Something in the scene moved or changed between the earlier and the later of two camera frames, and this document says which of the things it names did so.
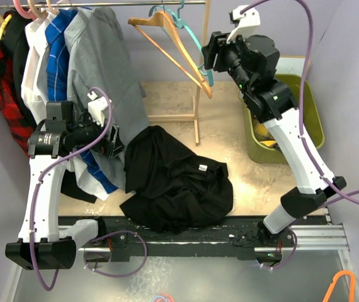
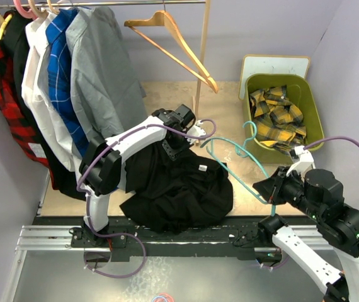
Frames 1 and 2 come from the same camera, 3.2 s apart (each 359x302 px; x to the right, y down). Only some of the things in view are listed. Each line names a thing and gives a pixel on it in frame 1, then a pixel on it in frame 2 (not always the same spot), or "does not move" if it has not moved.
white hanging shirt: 34,83 does not move
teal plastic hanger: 179,22 to 233,177
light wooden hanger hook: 53,11 does not move
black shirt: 173,189 does not move
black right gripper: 218,45 to 271,188
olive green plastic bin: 313,125 does not move
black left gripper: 113,145 to 174,154
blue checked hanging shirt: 60,86 does not move
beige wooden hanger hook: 36,11 does not move
